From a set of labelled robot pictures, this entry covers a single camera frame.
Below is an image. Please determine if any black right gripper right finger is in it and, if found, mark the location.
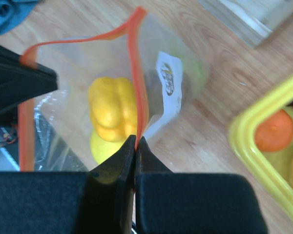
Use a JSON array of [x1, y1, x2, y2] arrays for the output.
[[135, 138, 269, 234]]

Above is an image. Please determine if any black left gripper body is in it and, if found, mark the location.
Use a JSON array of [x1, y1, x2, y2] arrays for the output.
[[0, 45, 58, 127]]

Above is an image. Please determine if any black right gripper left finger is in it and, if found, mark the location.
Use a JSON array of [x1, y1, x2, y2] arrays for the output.
[[0, 135, 136, 234]]

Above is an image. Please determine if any yellow toy lemon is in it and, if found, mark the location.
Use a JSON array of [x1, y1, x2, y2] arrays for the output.
[[90, 131, 124, 165]]

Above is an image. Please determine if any yellow toy bell pepper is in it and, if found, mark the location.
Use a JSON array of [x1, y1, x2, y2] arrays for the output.
[[88, 77, 137, 142]]

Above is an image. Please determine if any clear zip top bag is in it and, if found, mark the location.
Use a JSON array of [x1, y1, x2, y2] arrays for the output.
[[18, 7, 210, 171]]

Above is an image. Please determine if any orange toy tangerine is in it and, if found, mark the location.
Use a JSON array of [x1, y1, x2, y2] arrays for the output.
[[254, 109, 293, 152]]

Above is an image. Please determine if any blue crumpled cloth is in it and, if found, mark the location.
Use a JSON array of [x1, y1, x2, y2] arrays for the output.
[[0, 0, 39, 35]]

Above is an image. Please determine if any yellow plastic shopping basket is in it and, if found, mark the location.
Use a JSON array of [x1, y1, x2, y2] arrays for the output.
[[229, 74, 293, 221]]

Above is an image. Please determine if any wooden clothes rack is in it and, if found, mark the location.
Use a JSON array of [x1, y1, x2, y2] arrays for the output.
[[198, 0, 293, 48]]

